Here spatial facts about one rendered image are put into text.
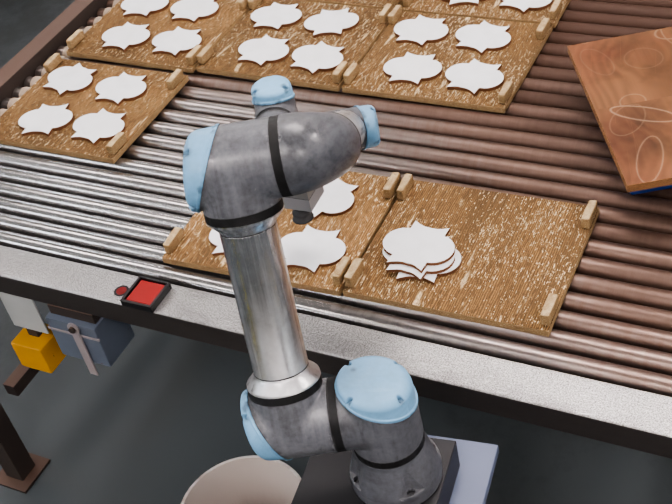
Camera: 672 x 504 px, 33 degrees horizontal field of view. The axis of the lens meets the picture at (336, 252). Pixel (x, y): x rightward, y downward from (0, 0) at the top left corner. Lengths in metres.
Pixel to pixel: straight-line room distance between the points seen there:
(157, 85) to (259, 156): 1.39
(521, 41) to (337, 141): 1.29
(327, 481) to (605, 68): 1.11
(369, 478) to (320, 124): 0.58
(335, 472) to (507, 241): 0.61
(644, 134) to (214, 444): 1.55
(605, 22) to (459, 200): 0.75
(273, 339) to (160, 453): 1.64
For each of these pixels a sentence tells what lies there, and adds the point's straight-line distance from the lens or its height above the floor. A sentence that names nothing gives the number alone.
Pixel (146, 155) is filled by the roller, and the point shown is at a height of 0.91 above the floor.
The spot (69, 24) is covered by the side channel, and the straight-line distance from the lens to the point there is 3.32.
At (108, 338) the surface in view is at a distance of 2.50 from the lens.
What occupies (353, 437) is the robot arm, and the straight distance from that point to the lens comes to 1.74.
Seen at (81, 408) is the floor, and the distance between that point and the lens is 3.50.
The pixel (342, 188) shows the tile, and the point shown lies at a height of 0.94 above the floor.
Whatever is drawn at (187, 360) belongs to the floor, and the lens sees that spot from 3.50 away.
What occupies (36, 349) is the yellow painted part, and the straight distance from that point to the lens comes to 2.67.
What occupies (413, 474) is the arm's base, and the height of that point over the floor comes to 1.00.
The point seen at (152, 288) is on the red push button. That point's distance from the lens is 2.34.
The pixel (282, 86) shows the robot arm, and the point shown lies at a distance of 2.05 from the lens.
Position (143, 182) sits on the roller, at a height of 0.92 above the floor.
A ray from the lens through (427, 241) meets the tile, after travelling 2.24.
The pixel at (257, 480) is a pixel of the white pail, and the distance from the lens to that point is 2.78.
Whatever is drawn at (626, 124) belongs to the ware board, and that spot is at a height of 1.04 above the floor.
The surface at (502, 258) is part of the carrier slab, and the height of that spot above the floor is 0.94.
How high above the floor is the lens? 2.45
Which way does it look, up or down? 41 degrees down
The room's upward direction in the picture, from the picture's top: 13 degrees counter-clockwise
